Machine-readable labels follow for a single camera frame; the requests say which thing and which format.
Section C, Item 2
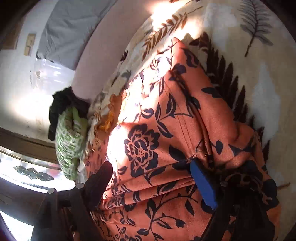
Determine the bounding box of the stained glass window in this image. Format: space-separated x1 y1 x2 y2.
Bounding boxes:
1 148 74 240

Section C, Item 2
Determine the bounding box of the pink bolster cushion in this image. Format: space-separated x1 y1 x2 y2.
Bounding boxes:
71 0 164 103

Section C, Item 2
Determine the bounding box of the green white patterned pillow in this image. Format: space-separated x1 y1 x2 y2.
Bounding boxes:
55 107 88 181

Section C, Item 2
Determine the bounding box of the orange black floral garment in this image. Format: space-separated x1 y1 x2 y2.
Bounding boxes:
84 37 282 241

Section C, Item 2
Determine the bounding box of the leaf-pattern fleece blanket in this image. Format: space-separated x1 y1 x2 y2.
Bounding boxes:
90 1 295 199

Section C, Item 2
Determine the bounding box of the grey pillow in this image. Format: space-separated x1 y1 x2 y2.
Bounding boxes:
36 0 116 70

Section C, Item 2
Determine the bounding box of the black clothing pile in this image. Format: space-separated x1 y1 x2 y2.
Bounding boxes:
48 87 90 141

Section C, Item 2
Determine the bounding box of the beige wall switch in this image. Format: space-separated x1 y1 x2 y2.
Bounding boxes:
24 33 36 56

